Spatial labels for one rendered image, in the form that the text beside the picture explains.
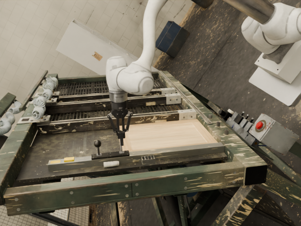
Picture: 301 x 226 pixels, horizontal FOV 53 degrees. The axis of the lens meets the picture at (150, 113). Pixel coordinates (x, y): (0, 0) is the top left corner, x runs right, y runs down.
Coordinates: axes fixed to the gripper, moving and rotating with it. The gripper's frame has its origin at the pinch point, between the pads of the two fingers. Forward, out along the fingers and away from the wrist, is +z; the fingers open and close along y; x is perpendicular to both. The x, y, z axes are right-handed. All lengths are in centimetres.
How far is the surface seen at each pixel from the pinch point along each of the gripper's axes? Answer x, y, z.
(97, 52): 426, -7, 19
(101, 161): 2.1, -11.4, 12.8
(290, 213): 20, 118, 82
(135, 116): 52, 14, 8
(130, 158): 2.1, 3.9, 13.4
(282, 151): -23, 76, 5
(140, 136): 30.0, 13.5, 14.0
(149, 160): -1.9, 13.9, 13.6
